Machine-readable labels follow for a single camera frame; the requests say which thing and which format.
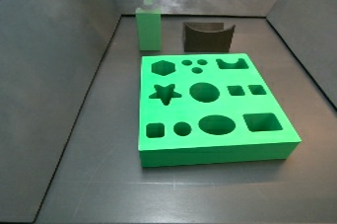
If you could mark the green arch block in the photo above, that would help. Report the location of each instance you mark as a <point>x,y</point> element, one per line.
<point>148,29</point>

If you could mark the black curved holder stand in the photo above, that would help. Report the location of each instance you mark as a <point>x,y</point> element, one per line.
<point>206,37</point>

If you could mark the green shape sorter board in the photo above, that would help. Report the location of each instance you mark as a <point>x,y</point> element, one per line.
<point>209,112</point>

